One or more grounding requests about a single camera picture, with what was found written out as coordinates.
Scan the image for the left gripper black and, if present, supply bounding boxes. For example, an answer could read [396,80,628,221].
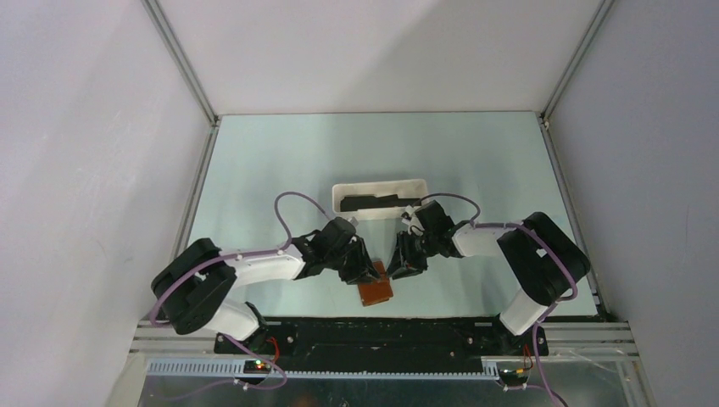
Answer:
[326,237,381,285]

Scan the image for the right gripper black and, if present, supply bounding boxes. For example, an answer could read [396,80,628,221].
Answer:
[385,231,438,280]

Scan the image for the brown leather card holder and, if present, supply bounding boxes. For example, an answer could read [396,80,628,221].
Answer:
[358,260,393,307]

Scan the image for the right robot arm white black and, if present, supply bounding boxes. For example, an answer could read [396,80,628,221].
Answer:
[386,200,591,354]

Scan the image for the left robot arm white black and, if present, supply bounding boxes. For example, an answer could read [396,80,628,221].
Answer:
[149,217,382,354]

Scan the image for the white plastic tray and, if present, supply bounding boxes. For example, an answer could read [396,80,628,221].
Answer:
[332,179,428,220]

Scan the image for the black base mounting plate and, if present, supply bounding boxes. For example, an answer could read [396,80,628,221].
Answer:
[247,317,549,373]

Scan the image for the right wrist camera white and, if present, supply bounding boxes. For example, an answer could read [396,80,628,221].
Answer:
[400,206,424,236]

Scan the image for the right aluminium frame post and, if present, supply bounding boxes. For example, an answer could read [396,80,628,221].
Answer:
[538,0,619,315]

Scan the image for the aluminium frame post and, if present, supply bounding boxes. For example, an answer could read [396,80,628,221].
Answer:
[538,0,619,315]
[142,0,220,256]

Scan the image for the left aluminium frame post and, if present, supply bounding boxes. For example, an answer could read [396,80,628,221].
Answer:
[142,0,220,256]

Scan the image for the white slotted cable duct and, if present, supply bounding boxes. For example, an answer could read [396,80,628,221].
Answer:
[146,358,499,381]

